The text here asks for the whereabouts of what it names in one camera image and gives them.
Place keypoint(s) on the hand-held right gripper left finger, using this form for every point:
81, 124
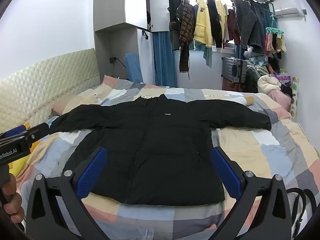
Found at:
92, 173

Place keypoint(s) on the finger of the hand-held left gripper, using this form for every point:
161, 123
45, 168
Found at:
15, 130
37, 131

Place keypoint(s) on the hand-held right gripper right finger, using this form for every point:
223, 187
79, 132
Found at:
226, 173

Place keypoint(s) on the black puffer jacket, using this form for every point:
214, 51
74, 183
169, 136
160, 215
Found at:
160, 142

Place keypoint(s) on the pile of clothes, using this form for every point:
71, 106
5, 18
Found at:
257, 62

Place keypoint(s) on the person's left hand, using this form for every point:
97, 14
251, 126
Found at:
13, 200

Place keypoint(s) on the patchwork pastel duvet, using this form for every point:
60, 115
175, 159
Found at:
262, 155

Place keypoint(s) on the cream quilted headboard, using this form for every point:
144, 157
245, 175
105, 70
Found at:
37, 85

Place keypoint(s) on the beige rolled cloth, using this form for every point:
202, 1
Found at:
250, 100

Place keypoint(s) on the red suitcase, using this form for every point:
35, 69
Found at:
233, 86

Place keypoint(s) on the pink cloth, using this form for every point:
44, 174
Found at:
281, 100

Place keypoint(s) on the cream fleece garment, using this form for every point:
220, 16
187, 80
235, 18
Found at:
268, 83

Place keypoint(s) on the polka dot panel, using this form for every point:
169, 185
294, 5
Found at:
294, 97

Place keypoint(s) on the grey suitcase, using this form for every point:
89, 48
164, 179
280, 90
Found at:
233, 68

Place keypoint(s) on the blue upright cushion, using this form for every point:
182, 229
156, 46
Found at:
133, 67

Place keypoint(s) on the teal hanging cloth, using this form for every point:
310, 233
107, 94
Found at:
207, 55

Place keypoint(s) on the blue curtain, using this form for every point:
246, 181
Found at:
163, 60

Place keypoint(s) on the maroon hanging garment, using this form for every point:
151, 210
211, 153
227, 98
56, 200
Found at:
232, 27

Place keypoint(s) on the green clip hanger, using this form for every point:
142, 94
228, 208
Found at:
273, 31

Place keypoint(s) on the plaid scarf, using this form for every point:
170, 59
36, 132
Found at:
186, 27

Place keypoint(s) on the black hanging garment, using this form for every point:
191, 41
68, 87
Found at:
214, 22

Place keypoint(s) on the yellow hanging jacket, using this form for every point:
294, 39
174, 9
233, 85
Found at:
202, 22

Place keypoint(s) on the pale yellow hanging shirt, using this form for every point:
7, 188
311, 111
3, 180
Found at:
222, 17

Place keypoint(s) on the dark teal hanging garment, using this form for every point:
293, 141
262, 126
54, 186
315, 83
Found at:
263, 15

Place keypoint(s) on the black hanging coat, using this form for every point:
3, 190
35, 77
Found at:
173, 17

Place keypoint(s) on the white air conditioner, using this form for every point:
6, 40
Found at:
287, 12

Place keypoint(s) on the black wall charger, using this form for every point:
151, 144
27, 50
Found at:
113, 60

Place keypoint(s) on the white wall cabinet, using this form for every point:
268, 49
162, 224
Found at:
117, 2

